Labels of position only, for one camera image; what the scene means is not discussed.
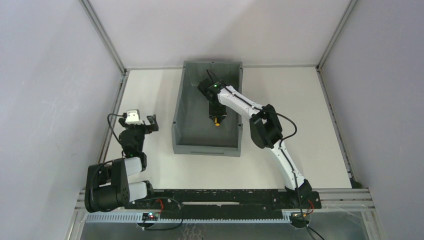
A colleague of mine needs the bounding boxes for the small green circuit board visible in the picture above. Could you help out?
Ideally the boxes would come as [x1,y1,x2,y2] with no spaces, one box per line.
[142,212,160,221]

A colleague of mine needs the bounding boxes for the yellow black screwdriver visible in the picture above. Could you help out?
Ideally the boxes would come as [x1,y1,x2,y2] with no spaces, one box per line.
[213,116,222,127]

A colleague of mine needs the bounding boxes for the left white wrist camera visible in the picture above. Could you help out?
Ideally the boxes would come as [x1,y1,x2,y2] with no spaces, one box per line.
[124,109,144,125]

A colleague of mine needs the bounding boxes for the white slotted cable duct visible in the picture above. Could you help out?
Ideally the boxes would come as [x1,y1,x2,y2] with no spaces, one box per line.
[85,212,292,224]

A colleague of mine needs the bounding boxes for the grey plastic bin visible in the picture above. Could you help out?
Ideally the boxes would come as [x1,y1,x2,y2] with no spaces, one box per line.
[171,60,243,157]

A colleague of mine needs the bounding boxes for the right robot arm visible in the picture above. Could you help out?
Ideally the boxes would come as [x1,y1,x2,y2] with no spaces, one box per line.
[197,79,312,204]

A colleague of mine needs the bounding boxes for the left black cable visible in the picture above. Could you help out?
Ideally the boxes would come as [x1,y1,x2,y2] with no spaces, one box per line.
[107,113,127,147]

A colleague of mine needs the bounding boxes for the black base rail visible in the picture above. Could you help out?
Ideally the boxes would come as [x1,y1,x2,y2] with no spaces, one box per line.
[125,189,322,219]

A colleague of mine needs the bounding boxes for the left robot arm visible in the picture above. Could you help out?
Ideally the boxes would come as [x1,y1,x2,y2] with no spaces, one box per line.
[84,110,159,213]

